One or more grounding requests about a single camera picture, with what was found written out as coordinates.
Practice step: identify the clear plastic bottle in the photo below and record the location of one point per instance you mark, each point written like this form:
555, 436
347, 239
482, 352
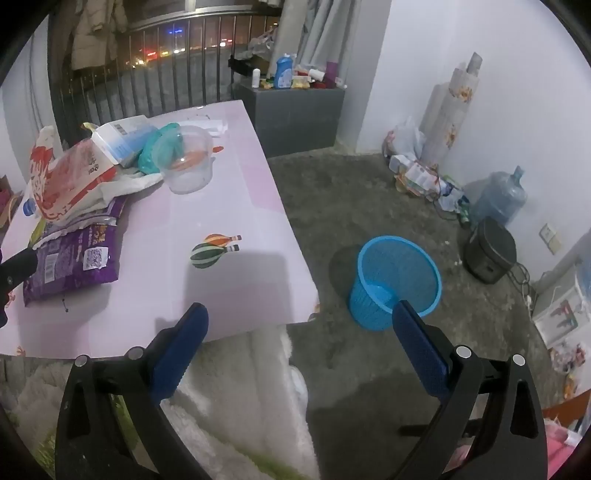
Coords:
28, 206

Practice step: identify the purple cup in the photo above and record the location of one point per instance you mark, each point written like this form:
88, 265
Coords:
332, 73

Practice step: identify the teal plastic bag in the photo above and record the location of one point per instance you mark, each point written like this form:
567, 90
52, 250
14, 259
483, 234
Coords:
148, 158

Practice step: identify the red white plastic bag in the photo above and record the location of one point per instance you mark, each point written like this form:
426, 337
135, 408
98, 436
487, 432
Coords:
78, 177

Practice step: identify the blue white box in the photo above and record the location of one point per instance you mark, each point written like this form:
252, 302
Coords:
122, 138

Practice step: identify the grey cabinet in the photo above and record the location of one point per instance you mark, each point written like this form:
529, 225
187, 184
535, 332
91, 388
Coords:
295, 120

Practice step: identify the small white bottle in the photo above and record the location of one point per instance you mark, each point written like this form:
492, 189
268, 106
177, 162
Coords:
257, 78

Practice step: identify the white fluffy blanket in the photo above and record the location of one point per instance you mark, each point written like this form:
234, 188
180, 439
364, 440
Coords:
240, 415

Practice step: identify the purple snack bag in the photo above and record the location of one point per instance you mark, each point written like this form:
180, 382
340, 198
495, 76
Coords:
69, 265

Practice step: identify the pink cloth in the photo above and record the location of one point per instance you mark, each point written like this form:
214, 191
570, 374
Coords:
561, 447

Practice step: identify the wall socket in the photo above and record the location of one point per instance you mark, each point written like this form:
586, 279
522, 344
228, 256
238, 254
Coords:
549, 238

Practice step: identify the blue detergent bottle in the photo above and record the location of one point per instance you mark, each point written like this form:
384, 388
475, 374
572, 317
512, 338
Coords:
284, 74

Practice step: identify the grey curtain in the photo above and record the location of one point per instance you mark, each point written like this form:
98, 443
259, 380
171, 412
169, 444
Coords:
332, 32

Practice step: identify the white printed box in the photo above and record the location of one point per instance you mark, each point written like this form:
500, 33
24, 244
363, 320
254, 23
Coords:
561, 314

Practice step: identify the hanging beige coat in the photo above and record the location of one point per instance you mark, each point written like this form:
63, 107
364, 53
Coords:
97, 34

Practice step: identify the orange board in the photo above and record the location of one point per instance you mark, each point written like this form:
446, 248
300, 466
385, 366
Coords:
570, 408

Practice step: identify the heap of snack packets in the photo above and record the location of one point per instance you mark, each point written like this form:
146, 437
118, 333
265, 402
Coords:
307, 81

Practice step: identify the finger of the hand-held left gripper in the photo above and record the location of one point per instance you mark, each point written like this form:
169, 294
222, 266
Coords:
21, 267
3, 307

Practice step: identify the black bag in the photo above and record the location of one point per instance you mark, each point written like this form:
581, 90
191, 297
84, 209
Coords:
242, 62

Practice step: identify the black rice cooker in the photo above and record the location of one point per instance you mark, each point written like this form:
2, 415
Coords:
489, 251

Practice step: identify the rolled printed wallpaper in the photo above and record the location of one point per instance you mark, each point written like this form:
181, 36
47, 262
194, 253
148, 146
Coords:
450, 110

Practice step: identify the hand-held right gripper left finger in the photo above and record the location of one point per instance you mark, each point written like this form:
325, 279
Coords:
178, 355

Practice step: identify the yellow green snack packet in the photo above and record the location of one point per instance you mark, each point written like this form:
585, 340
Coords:
38, 233

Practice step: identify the red patterned plastic bag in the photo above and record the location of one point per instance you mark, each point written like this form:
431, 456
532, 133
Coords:
41, 166

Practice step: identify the green bottle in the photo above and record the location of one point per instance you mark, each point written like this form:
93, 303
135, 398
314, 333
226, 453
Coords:
465, 218

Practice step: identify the clear plastic bag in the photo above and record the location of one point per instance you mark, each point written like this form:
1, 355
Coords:
263, 44

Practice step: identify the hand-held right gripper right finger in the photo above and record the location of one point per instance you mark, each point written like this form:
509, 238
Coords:
420, 350

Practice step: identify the blue mesh wastebasket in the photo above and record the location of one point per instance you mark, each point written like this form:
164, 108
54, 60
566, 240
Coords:
364, 307

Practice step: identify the blue water jug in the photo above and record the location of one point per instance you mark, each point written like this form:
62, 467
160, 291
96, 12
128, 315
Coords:
501, 198

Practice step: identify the clear plastic container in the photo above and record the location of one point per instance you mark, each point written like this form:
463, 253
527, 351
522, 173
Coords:
189, 179

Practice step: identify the white floor plastic bag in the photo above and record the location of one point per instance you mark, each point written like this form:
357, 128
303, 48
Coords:
408, 138

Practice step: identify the pile of colourful packets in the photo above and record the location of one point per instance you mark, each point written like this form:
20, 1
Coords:
565, 364

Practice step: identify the pile of packaging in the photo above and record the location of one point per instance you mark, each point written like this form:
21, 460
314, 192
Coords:
422, 177

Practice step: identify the metal railing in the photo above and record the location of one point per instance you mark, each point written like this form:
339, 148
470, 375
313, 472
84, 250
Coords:
175, 64

